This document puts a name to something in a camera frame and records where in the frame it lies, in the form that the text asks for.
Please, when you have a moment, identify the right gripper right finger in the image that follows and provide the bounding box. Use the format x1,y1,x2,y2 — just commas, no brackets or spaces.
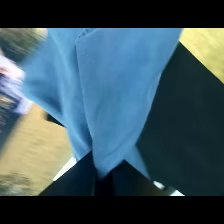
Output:
107,159,168,197

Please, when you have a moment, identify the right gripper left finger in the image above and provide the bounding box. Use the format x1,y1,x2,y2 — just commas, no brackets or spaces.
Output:
39,150,99,197

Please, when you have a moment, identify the blue garment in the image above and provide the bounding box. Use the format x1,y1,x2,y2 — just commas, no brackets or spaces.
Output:
20,28,184,179

